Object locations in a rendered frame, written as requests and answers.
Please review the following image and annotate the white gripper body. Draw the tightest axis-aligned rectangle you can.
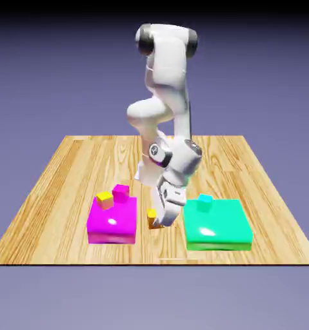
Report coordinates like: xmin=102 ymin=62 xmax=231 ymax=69
xmin=152 ymin=197 xmax=184 ymax=228

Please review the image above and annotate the small yellow cube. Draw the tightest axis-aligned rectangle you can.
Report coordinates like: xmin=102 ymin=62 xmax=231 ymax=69
xmin=95 ymin=191 xmax=114 ymax=211
xmin=146 ymin=208 xmax=165 ymax=230

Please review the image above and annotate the small cyan cube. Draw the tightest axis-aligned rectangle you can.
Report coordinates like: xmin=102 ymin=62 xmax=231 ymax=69
xmin=197 ymin=193 xmax=214 ymax=213

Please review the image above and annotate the small magenta cube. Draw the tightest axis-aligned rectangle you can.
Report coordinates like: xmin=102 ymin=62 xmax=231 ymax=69
xmin=112 ymin=184 xmax=130 ymax=204

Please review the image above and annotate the large green box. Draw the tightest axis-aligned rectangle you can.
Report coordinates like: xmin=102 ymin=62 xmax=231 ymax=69
xmin=183 ymin=199 xmax=254 ymax=251

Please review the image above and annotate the large magenta box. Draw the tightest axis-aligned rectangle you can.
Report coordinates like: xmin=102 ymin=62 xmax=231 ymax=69
xmin=86 ymin=196 xmax=138 ymax=245

